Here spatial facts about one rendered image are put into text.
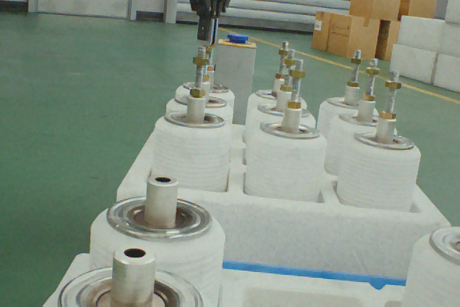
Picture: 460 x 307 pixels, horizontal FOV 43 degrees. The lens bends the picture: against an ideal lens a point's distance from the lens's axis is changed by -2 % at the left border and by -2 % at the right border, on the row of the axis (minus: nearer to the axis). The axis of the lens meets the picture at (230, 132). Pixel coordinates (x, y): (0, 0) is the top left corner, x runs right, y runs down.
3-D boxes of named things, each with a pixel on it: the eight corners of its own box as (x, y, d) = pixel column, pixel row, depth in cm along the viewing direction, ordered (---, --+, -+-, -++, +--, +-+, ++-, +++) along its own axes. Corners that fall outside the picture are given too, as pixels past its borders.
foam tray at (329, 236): (108, 326, 72) (116, 188, 67) (154, 210, 110) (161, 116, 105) (421, 356, 72) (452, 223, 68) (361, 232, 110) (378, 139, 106)
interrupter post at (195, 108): (182, 124, 72) (185, 97, 71) (187, 119, 75) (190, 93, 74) (201, 126, 72) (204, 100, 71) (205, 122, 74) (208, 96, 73)
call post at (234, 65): (200, 203, 115) (217, 44, 108) (203, 191, 122) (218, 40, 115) (237, 207, 115) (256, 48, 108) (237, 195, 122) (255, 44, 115)
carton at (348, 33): (374, 60, 439) (380, 19, 432) (346, 57, 430) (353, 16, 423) (353, 54, 466) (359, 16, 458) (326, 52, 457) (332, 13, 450)
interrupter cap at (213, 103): (164, 103, 83) (164, 98, 83) (189, 96, 90) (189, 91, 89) (213, 113, 80) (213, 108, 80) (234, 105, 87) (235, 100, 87)
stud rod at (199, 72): (200, 108, 73) (207, 47, 71) (192, 108, 72) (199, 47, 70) (198, 107, 73) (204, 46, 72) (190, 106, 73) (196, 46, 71)
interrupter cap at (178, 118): (155, 124, 70) (156, 118, 70) (173, 113, 77) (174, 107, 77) (218, 134, 69) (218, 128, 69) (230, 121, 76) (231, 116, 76)
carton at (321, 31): (341, 49, 495) (347, 14, 487) (357, 53, 473) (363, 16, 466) (310, 47, 484) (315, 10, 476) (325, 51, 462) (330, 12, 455)
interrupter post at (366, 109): (374, 123, 85) (378, 101, 84) (368, 125, 83) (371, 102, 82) (359, 119, 87) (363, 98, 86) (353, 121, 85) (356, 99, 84)
